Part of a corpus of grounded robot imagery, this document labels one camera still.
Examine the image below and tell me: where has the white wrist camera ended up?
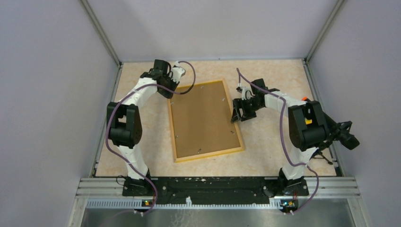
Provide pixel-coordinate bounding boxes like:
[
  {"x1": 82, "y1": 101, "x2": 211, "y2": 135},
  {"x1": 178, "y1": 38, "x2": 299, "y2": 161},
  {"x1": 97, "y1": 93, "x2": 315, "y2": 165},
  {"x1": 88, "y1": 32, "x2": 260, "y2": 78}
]
[
  {"x1": 236, "y1": 86, "x2": 252, "y2": 100},
  {"x1": 171, "y1": 61, "x2": 186, "y2": 84}
]

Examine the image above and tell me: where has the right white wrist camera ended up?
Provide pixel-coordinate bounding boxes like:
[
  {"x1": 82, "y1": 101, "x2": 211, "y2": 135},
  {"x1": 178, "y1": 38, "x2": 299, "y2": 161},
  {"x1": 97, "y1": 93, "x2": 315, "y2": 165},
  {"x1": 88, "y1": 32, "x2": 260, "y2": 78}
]
[{"x1": 236, "y1": 86, "x2": 252, "y2": 100}]

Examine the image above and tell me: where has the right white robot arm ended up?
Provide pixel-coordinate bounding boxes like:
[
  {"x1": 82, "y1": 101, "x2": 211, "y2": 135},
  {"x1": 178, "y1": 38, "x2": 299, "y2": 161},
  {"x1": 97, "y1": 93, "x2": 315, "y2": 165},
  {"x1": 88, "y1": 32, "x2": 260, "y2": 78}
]
[{"x1": 231, "y1": 79, "x2": 329, "y2": 195}]

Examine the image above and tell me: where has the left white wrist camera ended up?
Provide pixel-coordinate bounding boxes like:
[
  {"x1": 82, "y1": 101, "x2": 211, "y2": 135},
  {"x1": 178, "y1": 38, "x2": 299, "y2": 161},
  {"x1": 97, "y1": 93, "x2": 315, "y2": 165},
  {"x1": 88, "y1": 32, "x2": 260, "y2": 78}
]
[{"x1": 171, "y1": 61, "x2": 186, "y2": 84}]

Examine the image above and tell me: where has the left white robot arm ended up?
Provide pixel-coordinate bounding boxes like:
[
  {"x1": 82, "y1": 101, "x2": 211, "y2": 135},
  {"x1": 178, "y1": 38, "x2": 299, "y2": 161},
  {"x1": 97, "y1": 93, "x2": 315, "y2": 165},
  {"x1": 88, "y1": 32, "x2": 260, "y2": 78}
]
[{"x1": 105, "y1": 60, "x2": 186, "y2": 196}]

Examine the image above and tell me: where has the aluminium front rail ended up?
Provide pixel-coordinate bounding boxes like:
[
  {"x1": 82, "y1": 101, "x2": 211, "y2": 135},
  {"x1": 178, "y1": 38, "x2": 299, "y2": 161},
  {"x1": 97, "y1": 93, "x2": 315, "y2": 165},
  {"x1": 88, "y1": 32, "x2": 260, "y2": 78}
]
[{"x1": 75, "y1": 177, "x2": 361, "y2": 199}]

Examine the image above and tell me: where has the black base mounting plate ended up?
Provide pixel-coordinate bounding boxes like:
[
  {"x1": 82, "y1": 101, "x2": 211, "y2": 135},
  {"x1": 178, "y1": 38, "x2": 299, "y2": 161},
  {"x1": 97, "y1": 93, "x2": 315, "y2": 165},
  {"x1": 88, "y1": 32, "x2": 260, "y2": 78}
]
[{"x1": 122, "y1": 176, "x2": 309, "y2": 205}]

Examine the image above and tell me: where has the black mini tripod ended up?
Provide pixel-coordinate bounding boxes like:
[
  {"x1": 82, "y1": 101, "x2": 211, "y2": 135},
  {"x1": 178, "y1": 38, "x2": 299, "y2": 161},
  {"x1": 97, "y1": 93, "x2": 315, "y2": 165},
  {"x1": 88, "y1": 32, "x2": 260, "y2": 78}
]
[{"x1": 312, "y1": 149, "x2": 333, "y2": 165}]

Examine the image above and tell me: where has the yellow screw box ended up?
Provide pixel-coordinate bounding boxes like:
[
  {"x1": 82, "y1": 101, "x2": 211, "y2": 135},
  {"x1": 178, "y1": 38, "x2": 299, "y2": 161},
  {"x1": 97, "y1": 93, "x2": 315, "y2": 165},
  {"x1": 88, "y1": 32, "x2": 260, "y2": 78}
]
[{"x1": 305, "y1": 118, "x2": 313, "y2": 125}]

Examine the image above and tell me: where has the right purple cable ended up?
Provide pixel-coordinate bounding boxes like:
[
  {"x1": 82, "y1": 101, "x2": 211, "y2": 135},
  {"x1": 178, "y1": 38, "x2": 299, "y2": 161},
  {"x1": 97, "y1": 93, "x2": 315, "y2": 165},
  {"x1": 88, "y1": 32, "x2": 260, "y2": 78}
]
[{"x1": 235, "y1": 67, "x2": 320, "y2": 216}]

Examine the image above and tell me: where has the purple cable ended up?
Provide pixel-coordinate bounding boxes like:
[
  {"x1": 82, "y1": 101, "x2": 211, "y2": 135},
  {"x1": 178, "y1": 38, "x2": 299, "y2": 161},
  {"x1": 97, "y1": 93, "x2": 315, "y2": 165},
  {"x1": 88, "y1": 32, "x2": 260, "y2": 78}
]
[
  {"x1": 105, "y1": 60, "x2": 197, "y2": 217},
  {"x1": 235, "y1": 67, "x2": 320, "y2": 216}
]

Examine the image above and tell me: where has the yellow picture frame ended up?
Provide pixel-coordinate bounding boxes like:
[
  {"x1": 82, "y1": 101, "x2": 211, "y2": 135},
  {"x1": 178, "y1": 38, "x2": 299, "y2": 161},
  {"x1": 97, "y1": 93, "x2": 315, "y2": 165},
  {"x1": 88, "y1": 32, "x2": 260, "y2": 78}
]
[{"x1": 168, "y1": 79, "x2": 245, "y2": 163}]

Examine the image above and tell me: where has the white cable duct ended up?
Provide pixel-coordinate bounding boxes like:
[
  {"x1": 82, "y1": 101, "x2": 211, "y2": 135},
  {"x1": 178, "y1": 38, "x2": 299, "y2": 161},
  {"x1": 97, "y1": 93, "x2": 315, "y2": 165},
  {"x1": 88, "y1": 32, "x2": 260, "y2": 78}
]
[{"x1": 86, "y1": 197, "x2": 282, "y2": 210}]

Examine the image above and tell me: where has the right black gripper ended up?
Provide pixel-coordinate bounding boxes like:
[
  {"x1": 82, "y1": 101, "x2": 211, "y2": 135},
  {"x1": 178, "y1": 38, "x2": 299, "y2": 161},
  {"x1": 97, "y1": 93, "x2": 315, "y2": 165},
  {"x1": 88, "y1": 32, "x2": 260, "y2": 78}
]
[{"x1": 231, "y1": 97, "x2": 263, "y2": 123}]

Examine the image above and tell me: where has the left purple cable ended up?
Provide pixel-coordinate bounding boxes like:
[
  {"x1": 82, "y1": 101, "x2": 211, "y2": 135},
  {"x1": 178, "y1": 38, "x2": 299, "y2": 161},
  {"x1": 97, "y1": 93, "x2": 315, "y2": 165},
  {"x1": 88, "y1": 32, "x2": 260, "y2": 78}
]
[{"x1": 105, "y1": 60, "x2": 197, "y2": 217}]

